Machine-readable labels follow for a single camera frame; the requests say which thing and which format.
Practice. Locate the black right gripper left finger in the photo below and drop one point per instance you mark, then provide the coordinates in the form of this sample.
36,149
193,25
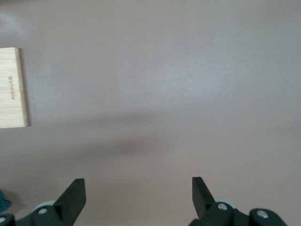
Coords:
71,202

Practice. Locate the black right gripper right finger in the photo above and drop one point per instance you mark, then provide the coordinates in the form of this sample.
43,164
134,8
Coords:
201,197

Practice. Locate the dark teal ribbed mug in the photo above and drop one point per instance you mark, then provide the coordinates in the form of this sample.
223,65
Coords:
4,202

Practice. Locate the brown table mat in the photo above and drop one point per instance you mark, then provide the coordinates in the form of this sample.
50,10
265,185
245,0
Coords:
152,82

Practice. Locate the wooden cutting board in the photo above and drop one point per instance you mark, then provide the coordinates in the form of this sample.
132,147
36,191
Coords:
10,89

